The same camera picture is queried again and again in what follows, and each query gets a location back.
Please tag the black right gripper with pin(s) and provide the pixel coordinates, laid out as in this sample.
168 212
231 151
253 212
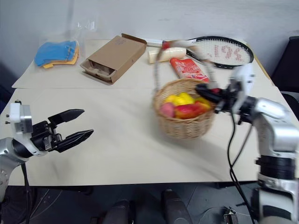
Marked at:
224 99

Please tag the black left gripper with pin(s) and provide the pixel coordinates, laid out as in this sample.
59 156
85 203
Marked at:
43 137

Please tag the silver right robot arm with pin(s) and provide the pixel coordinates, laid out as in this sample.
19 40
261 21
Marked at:
275 121

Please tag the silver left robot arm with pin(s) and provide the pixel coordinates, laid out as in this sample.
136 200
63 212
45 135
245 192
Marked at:
6 149

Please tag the red and yellow fruit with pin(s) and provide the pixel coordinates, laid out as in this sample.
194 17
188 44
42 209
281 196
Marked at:
189 110

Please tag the red snack bag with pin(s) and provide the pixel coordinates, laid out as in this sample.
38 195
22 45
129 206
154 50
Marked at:
190 68

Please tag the pink peach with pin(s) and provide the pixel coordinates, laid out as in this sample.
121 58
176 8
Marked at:
167 110

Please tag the cream bottle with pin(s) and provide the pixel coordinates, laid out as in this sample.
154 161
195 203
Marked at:
171 53

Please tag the black tennis racket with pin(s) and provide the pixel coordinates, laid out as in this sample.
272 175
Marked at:
247 50

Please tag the orange cloth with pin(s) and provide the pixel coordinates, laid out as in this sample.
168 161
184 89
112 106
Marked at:
70 59

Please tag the blue cloth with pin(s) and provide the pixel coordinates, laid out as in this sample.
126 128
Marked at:
54 51

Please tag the brown cardboard box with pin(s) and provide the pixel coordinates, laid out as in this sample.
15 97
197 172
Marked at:
116 56

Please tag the clear plastic bag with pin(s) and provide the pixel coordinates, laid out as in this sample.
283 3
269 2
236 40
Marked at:
72 35

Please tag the dark rounded shape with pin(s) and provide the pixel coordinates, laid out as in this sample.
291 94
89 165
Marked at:
175 207
118 212

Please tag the small dark floor device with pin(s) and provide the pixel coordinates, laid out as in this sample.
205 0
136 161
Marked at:
230 215

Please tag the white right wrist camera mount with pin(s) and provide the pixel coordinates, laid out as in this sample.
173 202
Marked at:
244 77

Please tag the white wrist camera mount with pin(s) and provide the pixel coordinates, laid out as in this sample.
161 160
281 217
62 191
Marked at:
15 112
244 77

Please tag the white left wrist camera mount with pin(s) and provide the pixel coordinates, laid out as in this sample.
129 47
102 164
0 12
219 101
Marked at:
15 112

